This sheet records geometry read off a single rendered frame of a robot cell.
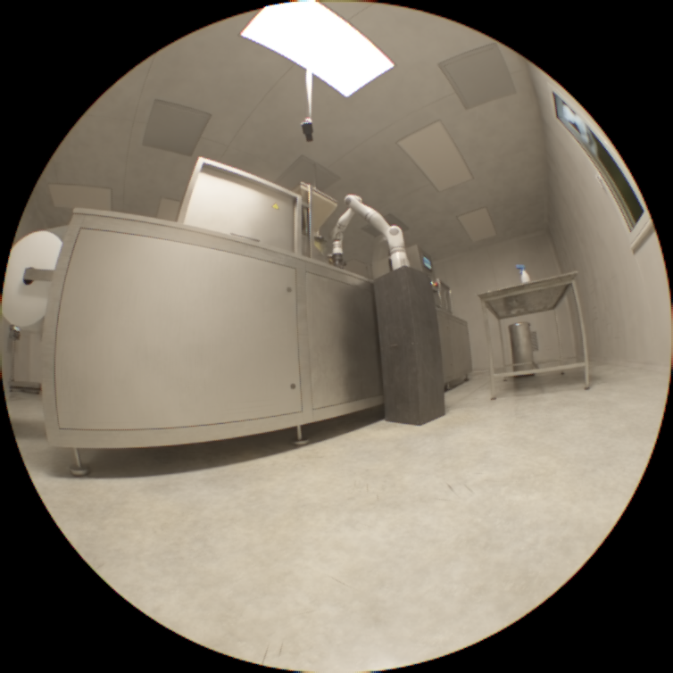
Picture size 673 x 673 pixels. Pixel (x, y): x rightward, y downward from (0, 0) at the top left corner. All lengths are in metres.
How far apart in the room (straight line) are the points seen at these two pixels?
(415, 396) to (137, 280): 1.20
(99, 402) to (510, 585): 0.90
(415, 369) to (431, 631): 1.03
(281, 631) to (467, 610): 0.21
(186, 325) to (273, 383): 0.36
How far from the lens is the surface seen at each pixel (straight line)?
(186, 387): 0.75
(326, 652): 0.33
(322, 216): 1.73
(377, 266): 2.33
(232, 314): 0.81
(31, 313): 1.19
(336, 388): 1.04
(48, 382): 0.81
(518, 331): 3.06
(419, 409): 1.16
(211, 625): 0.37
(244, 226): 1.22
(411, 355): 1.15
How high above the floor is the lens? 0.31
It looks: 8 degrees up
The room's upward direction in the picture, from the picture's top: 4 degrees counter-clockwise
